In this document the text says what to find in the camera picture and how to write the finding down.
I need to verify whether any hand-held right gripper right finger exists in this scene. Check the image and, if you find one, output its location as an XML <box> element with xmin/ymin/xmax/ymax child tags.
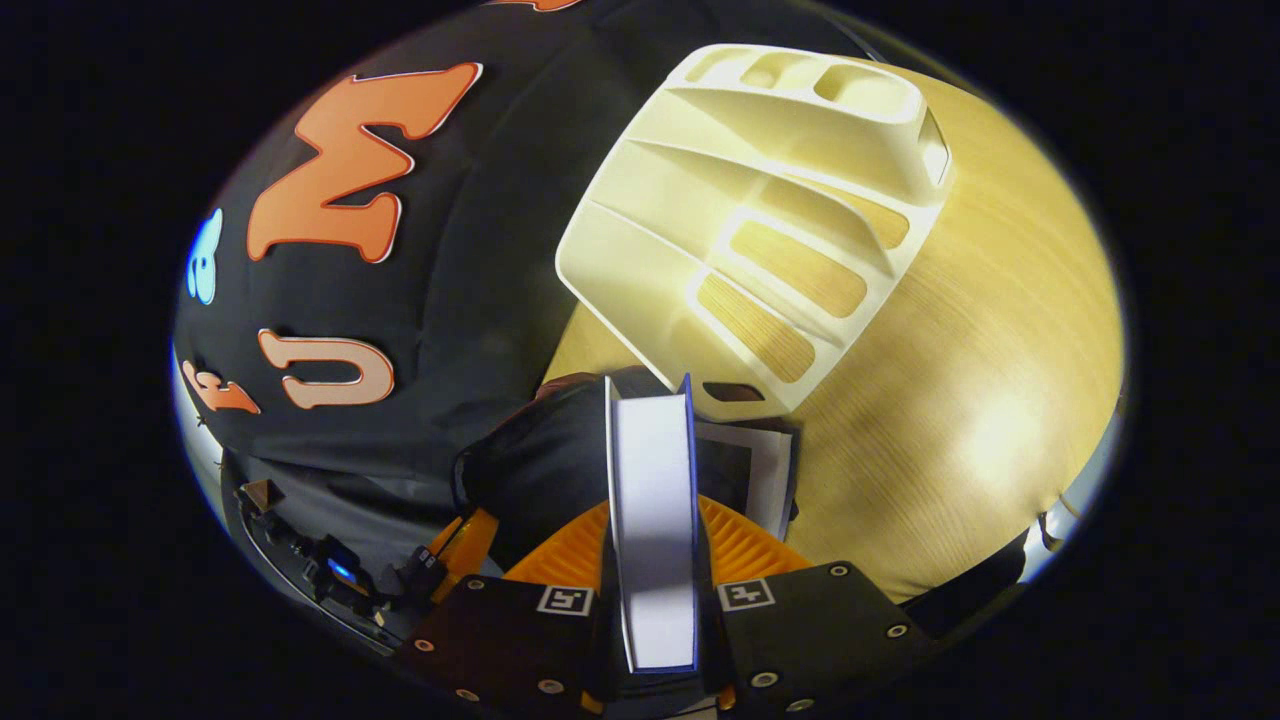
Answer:
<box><xmin>697</xmin><ymin>495</ymin><xmax>937</xmax><ymax>717</ymax></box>

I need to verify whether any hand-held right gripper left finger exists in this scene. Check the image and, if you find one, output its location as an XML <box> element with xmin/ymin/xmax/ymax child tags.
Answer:
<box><xmin>395</xmin><ymin>500</ymin><xmax>616</xmax><ymax>717</ymax></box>

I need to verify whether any maroon schoolbag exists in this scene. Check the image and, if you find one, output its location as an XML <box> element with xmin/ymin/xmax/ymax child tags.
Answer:
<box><xmin>452</xmin><ymin>367</ymin><xmax>802</xmax><ymax>583</ymax></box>

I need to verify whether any black cover book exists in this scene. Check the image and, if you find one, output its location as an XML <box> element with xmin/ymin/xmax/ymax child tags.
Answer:
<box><xmin>695</xmin><ymin>419</ymin><xmax>802</xmax><ymax>543</ymax></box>

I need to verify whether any blue cover book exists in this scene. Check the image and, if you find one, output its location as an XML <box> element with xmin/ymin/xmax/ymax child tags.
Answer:
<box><xmin>604</xmin><ymin>373</ymin><xmax>702</xmax><ymax>674</ymax></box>

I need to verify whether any white plastic bookshelf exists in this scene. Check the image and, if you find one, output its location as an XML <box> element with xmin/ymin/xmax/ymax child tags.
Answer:
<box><xmin>555</xmin><ymin>43</ymin><xmax>954</xmax><ymax>422</ymax></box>

